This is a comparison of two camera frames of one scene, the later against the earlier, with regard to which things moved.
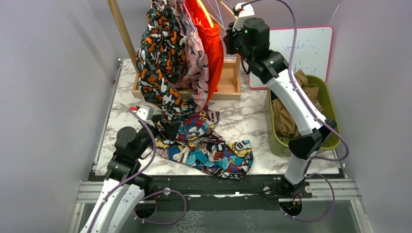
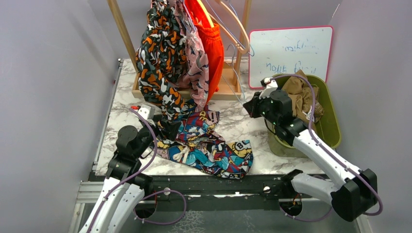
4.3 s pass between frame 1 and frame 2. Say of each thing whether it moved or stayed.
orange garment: stayed
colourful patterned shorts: stayed
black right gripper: moved
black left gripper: stayed
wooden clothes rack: stayed
